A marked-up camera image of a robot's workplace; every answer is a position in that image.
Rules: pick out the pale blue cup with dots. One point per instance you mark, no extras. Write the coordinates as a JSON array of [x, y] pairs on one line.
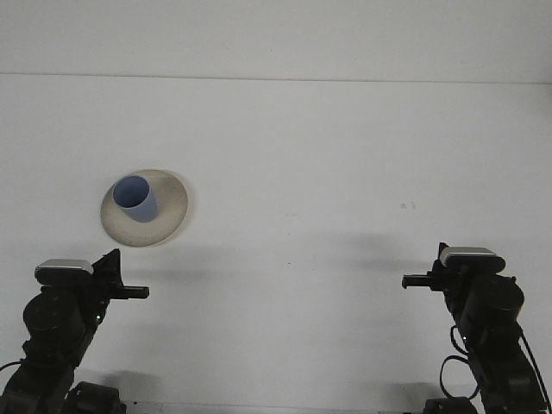
[[138, 207]]

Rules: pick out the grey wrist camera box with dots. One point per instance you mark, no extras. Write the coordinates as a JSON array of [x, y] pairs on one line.
[[472, 258], [64, 269]]

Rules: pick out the pale round plate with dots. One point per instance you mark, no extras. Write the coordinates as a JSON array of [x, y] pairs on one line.
[[172, 207]]

